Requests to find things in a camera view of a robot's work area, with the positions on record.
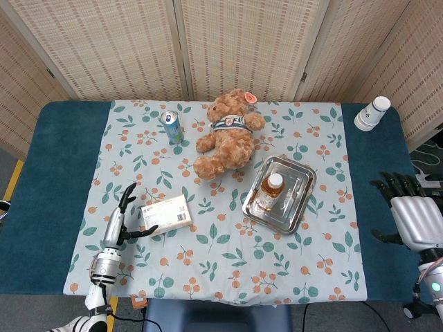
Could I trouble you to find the light blue drink can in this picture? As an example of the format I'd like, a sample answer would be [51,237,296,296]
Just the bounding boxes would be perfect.
[159,109,185,146]

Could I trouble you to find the floral fruit print tablecloth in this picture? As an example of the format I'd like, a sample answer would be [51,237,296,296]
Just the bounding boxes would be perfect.
[63,99,368,308]

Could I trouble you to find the brown teddy bear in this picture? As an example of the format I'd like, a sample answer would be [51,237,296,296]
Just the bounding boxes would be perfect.
[192,88,266,181]

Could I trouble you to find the white facial tissue pack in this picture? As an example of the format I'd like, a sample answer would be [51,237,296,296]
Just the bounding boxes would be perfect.
[140,194,195,238]

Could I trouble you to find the stack of white paper cups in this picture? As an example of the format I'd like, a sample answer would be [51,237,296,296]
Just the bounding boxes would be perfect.
[353,95,392,131]

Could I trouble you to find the black tripod stand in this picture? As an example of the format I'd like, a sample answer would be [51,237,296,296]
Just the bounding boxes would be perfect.
[403,299,433,321]

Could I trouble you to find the amber tea bottle white cap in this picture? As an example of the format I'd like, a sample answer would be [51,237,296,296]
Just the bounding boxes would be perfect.
[255,172,286,211]

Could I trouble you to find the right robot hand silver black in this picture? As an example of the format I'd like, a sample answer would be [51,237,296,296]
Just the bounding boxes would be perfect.
[368,171,443,250]

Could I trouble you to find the woven folding screen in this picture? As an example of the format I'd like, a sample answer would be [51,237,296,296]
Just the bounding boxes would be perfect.
[0,0,443,162]

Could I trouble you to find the blue padded seat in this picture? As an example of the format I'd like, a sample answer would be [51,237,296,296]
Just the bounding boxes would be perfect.
[142,297,293,332]

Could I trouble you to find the teal table cover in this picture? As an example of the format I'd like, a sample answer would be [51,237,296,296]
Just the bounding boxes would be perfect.
[0,100,435,305]

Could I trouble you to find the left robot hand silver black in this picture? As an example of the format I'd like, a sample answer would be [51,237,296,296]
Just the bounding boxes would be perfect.
[100,182,159,248]

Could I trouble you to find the rectangular stainless steel tray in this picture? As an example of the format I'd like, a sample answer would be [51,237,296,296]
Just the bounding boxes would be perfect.
[241,154,317,236]

